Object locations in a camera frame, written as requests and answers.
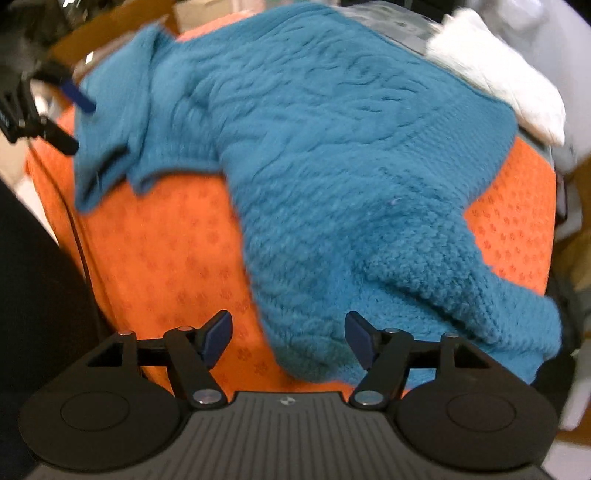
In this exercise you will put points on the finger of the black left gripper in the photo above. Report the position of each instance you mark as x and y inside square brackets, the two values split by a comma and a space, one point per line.
[57, 137]

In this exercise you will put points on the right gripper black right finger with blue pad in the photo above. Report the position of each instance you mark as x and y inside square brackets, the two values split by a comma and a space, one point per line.
[388, 356]

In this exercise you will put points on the orange patterned mat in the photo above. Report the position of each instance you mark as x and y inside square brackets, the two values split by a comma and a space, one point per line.
[173, 255]

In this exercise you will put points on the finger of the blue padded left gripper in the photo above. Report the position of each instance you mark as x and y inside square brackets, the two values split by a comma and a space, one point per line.
[59, 75]

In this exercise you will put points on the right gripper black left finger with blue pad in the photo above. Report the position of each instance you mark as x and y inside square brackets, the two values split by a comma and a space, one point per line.
[171, 372]

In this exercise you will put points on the white quilted folded blanket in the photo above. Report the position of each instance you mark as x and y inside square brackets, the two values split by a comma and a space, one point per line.
[465, 46]

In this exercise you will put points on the blue knitted sweater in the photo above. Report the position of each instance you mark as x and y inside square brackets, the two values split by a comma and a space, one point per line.
[350, 162]

